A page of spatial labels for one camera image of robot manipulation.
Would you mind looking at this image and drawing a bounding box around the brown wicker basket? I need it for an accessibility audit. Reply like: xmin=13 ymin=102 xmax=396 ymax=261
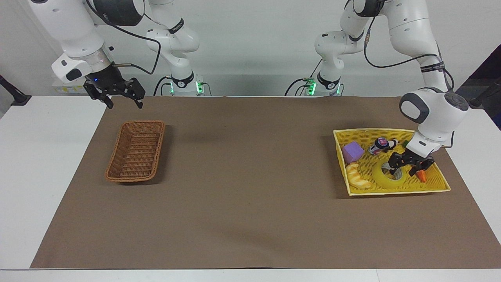
xmin=105 ymin=120 xmax=166 ymax=184

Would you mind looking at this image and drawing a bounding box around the yellow plastic basket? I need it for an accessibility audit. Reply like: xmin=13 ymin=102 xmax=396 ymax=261
xmin=333 ymin=128 xmax=452 ymax=197

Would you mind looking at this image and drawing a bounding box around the purple cube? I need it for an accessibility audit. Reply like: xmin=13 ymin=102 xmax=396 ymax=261
xmin=342 ymin=141 xmax=365 ymax=165

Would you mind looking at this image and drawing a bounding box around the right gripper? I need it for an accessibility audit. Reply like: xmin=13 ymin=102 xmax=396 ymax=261
xmin=83 ymin=64 xmax=146 ymax=110

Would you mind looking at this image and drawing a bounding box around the yellow tape roll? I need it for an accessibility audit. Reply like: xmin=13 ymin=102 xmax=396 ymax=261
xmin=371 ymin=160 xmax=407 ymax=190

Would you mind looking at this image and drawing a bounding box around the black cable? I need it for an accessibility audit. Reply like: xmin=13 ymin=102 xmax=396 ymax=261
xmin=153 ymin=75 xmax=173 ymax=97
xmin=285 ymin=58 xmax=324 ymax=97
xmin=85 ymin=0 xmax=162 ymax=76
xmin=363 ymin=11 xmax=456 ymax=149

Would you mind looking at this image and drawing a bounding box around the black stand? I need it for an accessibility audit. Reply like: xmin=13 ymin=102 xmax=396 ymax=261
xmin=0 ymin=74 xmax=32 ymax=107
xmin=469 ymin=78 xmax=501 ymax=109

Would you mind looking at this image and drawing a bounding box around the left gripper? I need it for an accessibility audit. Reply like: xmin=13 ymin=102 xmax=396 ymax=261
xmin=388 ymin=148 xmax=435 ymax=177

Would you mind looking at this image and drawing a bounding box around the toy croissant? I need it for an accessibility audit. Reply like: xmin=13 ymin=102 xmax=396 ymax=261
xmin=345 ymin=162 xmax=373 ymax=190

